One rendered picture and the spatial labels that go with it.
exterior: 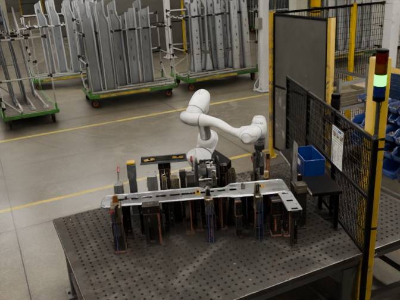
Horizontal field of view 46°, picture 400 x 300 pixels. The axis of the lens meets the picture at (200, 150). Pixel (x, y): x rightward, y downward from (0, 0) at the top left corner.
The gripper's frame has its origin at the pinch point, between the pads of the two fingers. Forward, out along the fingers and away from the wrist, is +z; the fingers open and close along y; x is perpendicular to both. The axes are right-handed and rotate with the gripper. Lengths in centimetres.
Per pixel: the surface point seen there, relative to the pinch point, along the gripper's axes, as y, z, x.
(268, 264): 56, 44, -7
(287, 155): -49, 11, 35
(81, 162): -345, 113, -190
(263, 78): -681, 85, 162
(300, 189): 17.0, 10.9, 25.7
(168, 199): 7, 14, -69
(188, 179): -16, 9, -52
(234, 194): 9.8, 13.6, -21.2
